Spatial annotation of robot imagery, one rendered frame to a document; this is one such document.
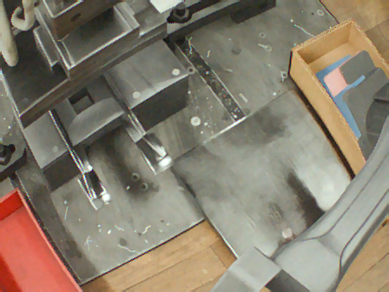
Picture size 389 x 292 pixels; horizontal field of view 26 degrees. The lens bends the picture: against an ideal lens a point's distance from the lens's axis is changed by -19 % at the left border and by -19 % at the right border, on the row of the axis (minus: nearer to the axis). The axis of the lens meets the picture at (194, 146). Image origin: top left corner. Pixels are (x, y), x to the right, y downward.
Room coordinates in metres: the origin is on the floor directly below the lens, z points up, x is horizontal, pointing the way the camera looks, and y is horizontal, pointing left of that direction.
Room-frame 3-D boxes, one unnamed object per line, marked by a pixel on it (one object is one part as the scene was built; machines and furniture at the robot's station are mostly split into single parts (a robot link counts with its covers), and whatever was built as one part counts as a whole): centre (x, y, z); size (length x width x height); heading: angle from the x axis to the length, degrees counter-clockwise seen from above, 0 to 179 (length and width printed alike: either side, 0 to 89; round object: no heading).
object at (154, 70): (0.45, 0.12, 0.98); 0.20 x 0.10 x 0.01; 124
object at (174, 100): (0.45, 0.12, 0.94); 0.20 x 0.10 x 0.07; 124
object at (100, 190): (0.35, 0.11, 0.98); 0.07 x 0.02 x 0.01; 34
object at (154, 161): (0.39, 0.05, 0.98); 0.07 x 0.02 x 0.01; 34
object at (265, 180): (0.37, -0.09, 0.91); 0.17 x 0.16 x 0.02; 124
